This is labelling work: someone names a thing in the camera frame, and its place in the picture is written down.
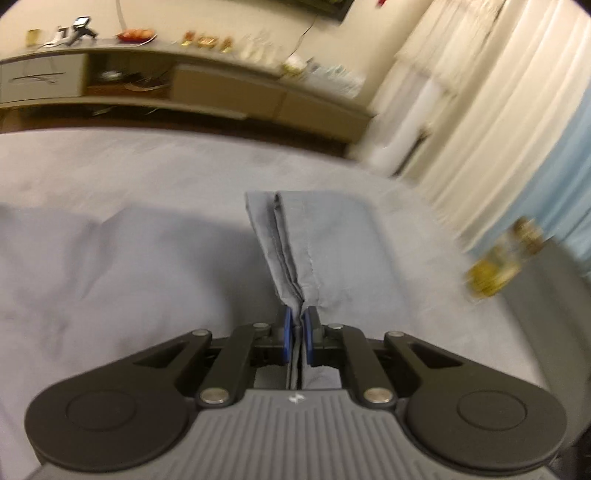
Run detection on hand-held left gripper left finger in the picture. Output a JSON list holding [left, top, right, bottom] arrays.
[[132, 308, 294, 407]]

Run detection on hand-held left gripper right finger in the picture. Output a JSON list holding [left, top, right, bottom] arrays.
[[302, 305, 465, 409]]

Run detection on grey garment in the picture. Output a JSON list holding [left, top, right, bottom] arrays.
[[243, 189, 409, 393]]

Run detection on grey bed sheet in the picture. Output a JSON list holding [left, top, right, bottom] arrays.
[[0, 124, 557, 480]]

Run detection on yellow bottle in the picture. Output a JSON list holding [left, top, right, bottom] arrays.
[[464, 217, 557, 301]]

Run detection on dark grey side table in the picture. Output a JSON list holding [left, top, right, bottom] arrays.
[[501, 240, 591, 402]]

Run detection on long low television cabinet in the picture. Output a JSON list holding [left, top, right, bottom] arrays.
[[0, 44, 375, 141]]

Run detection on white and gold box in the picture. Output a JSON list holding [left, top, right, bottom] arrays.
[[281, 56, 312, 77]]

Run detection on cream curtain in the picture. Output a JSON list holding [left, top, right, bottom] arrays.
[[365, 0, 591, 245]]

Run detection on light blue curtain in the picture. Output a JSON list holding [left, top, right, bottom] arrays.
[[480, 108, 591, 273]]

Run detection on gold ornaments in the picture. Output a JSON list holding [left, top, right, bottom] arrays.
[[180, 31, 234, 52]]

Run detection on red fruit plate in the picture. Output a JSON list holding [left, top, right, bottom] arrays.
[[115, 28, 158, 44]]

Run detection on black phone tripod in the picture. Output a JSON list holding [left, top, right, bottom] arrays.
[[65, 16, 99, 47]]

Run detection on black wall cable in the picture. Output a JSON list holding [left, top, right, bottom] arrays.
[[291, 16, 319, 61]]

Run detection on wall television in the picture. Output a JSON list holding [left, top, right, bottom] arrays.
[[288, 0, 356, 21]]

